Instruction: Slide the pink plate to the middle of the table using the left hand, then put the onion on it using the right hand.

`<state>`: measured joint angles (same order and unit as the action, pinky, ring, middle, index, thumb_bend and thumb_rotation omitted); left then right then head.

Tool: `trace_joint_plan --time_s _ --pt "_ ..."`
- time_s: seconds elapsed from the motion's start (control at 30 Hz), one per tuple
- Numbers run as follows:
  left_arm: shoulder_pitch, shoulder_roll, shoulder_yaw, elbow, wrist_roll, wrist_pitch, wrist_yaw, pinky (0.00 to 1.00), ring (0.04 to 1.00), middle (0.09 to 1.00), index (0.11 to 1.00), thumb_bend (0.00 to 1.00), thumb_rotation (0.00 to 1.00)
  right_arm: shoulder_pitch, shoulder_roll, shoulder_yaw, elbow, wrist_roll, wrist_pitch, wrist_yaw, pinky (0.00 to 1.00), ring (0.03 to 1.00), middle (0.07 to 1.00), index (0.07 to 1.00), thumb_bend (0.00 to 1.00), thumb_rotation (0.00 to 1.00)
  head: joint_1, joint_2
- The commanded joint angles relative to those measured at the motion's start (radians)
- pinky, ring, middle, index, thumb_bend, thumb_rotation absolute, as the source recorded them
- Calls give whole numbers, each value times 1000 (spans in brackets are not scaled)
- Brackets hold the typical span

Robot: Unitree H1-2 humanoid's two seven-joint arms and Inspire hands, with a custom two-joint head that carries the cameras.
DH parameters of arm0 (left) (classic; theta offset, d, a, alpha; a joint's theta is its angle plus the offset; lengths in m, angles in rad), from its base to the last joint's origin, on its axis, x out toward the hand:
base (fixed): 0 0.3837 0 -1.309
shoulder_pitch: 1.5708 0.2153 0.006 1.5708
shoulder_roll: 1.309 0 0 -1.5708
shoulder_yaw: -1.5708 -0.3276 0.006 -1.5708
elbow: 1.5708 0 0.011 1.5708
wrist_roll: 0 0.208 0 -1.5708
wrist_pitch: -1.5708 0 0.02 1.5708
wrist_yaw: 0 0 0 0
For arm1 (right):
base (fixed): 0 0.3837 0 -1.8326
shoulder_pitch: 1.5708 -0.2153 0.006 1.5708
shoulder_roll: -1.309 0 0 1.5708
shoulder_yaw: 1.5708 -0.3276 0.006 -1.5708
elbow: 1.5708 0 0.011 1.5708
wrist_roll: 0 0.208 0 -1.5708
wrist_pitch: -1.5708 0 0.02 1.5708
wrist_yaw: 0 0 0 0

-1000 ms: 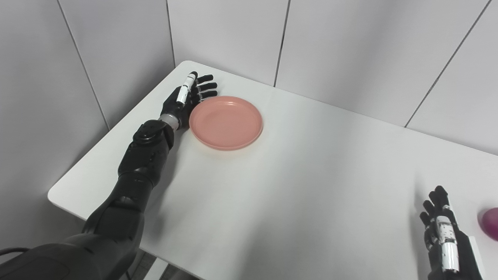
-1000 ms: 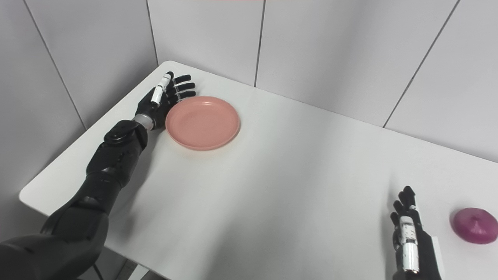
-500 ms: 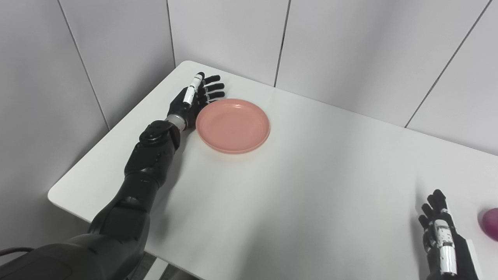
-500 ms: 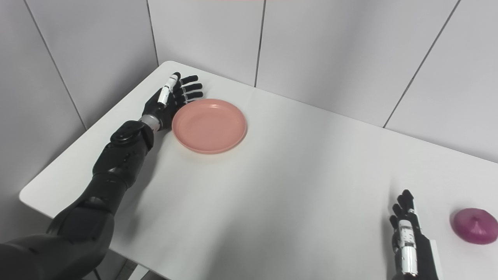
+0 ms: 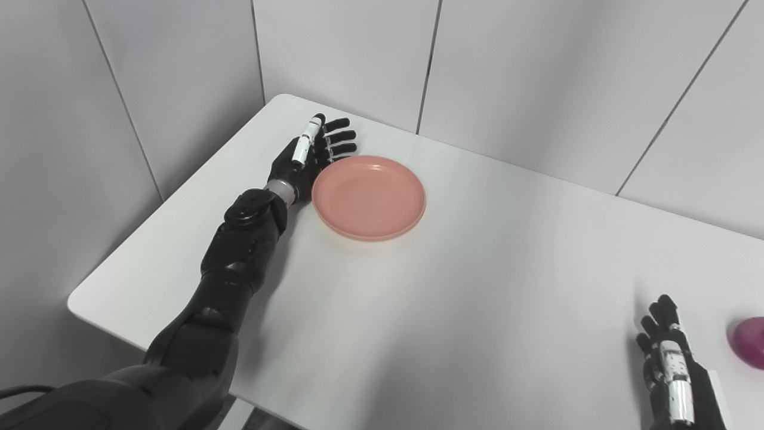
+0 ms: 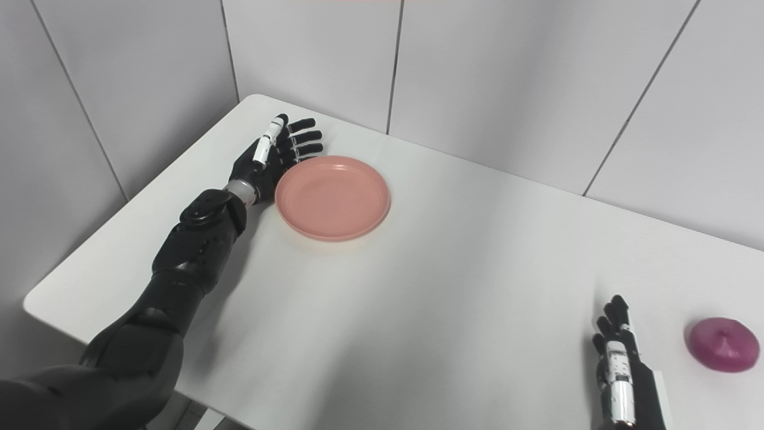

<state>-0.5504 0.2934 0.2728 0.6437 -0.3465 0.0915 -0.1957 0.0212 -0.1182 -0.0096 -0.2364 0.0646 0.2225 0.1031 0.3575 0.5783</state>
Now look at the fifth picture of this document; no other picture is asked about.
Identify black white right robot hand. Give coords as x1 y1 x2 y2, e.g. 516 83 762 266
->
636 294 729 430

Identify pink plate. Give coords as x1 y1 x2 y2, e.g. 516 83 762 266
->
311 155 427 242

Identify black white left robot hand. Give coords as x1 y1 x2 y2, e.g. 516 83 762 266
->
267 113 358 204

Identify white table leg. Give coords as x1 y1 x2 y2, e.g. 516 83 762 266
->
218 399 254 430

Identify purple red onion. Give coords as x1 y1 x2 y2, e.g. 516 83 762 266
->
726 317 764 370

